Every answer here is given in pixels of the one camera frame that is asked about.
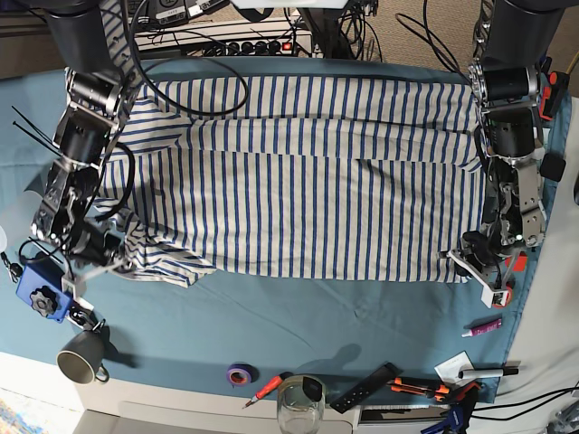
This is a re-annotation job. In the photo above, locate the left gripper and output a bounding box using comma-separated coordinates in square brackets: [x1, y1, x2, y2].
[438, 231, 516, 289]

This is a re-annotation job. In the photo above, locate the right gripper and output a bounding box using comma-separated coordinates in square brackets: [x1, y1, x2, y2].
[62, 225, 132, 283]

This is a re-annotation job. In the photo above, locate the blue white striped T-shirt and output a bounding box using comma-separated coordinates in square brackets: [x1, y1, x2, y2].
[95, 76, 485, 287]

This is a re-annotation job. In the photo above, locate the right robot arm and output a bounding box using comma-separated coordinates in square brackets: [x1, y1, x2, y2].
[30, 1, 140, 271]

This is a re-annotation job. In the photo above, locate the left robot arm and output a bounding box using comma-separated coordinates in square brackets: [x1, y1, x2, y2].
[443, 1, 575, 297]

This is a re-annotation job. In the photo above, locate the orange tape roll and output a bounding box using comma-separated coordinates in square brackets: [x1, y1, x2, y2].
[492, 282, 514, 309]

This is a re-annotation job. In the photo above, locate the red cube block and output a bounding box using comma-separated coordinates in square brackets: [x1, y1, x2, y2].
[506, 251, 527, 272]

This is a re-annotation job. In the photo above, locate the purple glue tube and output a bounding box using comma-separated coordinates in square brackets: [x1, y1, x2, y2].
[461, 318, 502, 338]

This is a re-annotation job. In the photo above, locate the blue box with black knob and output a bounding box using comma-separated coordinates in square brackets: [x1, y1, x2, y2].
[15, 259, 73, 323]

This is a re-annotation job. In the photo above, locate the white paper note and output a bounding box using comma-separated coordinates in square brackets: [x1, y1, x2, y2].
[434, 352, 473, 387]

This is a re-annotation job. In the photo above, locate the grey ceramic mug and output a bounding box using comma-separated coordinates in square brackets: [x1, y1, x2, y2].
[56, 331, 109, 385]

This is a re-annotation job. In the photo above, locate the white marker pen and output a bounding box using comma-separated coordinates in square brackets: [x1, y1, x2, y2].
[458, 367, 519, 380]

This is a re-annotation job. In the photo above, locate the teal table cloth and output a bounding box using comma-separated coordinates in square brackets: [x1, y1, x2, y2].
[0, 56, 574, 403]

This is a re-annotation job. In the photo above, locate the frosted plastic cup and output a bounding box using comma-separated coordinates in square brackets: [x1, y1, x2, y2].
[0, 190, 42, 252]

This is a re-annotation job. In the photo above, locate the black remote control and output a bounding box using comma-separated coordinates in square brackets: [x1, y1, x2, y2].
[329, 363, 403, 414]

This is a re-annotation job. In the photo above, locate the orange black utility knife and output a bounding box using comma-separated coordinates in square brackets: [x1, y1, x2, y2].
[387, 377, 451, 402]

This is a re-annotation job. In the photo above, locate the black square pad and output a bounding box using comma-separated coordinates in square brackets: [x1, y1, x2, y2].
[539, 152, 566, 183]

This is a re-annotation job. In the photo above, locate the blue bar clamp bottom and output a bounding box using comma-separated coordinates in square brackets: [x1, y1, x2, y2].
[421, 381, 481, 434]

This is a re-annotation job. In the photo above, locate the purple tape roll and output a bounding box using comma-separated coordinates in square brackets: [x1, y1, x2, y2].
[226, 363, 259, 387]

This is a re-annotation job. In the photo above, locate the orange black clamp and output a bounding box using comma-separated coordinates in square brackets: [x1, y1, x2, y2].
[539, 71, 570, 121]

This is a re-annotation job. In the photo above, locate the clear drinking glass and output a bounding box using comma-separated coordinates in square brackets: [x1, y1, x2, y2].
[277, 374, 326, 434]

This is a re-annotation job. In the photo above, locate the black power strip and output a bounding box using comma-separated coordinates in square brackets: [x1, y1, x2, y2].
[203, 40, 297, 57]

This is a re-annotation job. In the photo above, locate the short black cable tie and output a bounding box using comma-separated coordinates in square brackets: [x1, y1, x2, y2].
[13, 121, 61, 156]

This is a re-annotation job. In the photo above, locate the long black cable tie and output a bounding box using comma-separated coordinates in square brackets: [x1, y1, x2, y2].
[11, 106, 57, 149]

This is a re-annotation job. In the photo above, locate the orange handled screwdriver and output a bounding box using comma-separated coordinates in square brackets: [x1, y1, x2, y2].
[243, 372, 293, 408]

